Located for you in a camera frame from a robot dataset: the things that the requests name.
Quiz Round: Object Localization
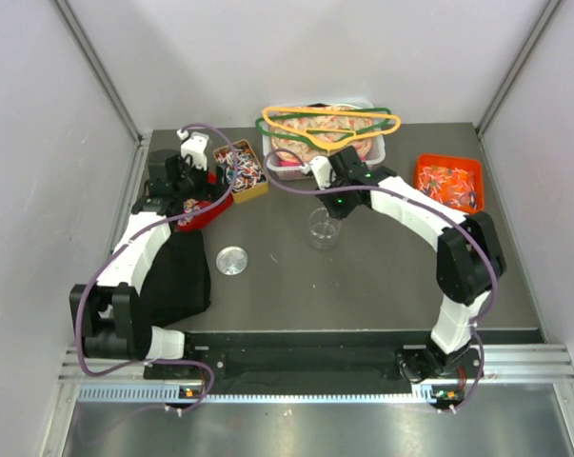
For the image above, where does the clear glass jar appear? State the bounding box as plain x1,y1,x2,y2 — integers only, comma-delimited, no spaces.
308,208,341,250

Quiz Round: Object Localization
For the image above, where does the orange candy tray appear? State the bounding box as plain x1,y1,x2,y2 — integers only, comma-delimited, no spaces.
413,153,485,214

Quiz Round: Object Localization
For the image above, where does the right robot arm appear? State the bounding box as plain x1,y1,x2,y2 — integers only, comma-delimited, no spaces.
309,147,505,379

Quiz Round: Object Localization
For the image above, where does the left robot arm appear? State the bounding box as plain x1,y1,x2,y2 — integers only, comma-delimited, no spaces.
69,149,232,378

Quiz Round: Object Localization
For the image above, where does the yellow clothes hanger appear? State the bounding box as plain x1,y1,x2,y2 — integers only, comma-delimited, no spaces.
261,105,403,154

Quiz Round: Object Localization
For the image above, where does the red candy tray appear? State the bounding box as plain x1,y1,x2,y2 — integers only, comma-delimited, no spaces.
175,172,234,232

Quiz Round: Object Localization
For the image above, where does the floral fabric item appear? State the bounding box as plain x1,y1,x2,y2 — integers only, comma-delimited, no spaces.
260,105,376,162

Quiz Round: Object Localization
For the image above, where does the white plastic basket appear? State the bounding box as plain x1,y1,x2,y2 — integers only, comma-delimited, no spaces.
255,100,395,181

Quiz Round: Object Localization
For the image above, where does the gold candy tin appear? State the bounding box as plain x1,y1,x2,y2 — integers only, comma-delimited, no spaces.
213,139,268,204

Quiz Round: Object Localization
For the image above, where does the green clothes hanger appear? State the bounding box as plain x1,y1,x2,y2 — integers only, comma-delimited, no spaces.
254,107,393,144

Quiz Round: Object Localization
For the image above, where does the silver jar lid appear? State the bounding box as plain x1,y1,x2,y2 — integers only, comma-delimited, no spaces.
215,246,248,276

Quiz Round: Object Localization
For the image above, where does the black cloth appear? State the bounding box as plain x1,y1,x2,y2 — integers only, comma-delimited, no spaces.
140,230,211,327

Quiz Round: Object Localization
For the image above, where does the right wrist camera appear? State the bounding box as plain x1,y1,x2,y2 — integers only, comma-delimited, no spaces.
300,155,334,189

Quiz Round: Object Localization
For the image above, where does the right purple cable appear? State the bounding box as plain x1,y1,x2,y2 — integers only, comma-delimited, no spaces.
265,149,500,413

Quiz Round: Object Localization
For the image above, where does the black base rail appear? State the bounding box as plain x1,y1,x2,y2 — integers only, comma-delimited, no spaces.
143,330,459,396

